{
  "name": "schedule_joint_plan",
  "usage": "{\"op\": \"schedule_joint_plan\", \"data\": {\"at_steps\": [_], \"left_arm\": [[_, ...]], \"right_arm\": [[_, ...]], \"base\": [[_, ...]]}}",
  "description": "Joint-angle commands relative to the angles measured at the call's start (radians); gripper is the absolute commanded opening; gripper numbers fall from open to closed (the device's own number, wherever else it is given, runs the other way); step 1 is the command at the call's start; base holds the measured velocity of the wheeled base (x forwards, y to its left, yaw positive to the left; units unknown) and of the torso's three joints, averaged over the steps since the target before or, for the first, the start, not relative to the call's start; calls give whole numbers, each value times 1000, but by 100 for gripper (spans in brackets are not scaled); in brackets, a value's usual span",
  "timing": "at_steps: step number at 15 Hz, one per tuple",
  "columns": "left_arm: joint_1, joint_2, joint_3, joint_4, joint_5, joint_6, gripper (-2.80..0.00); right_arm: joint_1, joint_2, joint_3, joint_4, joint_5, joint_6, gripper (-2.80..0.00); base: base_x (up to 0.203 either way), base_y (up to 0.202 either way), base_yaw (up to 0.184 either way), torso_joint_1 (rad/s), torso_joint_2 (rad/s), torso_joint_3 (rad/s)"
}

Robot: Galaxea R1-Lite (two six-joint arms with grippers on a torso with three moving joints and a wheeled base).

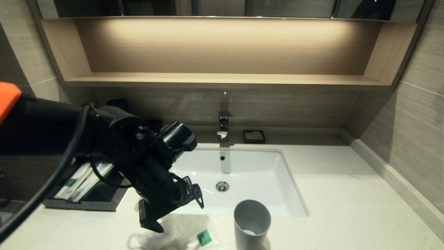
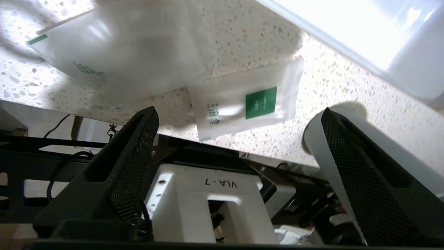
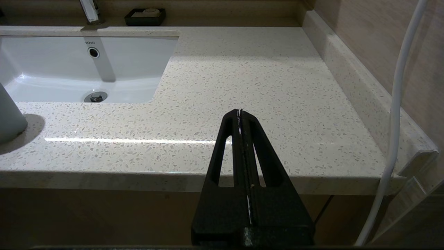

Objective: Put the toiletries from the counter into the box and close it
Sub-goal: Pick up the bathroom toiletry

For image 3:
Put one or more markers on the chrome sink drain stopper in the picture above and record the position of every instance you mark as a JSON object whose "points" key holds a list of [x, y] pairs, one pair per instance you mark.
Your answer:
{"points": [[95, 97]]}

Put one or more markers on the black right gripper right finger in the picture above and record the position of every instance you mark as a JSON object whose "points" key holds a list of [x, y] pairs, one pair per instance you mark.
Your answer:
{"points": [[277, 215]]}

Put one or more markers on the wooden vanity cabinet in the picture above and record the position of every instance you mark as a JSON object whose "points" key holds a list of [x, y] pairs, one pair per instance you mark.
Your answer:
{"points": [[104, 215]]}

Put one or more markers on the grey cup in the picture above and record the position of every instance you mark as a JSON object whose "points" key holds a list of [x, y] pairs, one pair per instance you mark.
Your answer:
{"points": [[9, 119]]}

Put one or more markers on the white ceramic sink basin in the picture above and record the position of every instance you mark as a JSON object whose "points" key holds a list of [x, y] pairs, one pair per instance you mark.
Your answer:
{"points": [[52, 74]]}

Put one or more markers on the black soap dish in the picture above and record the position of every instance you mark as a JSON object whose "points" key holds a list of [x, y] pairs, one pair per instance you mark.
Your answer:
{"points": [[144, 21]]}

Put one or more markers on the round beige soap bar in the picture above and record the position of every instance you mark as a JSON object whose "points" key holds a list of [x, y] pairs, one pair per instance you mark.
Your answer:
{"points": [[148, 13]]}

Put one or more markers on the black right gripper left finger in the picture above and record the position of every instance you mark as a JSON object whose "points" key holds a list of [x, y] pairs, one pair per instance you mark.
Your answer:
{"points": [[211, 215]]}

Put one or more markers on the chrome faucet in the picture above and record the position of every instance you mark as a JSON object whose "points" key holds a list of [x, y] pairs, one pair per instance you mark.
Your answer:
{"points": [[89, 11]]}

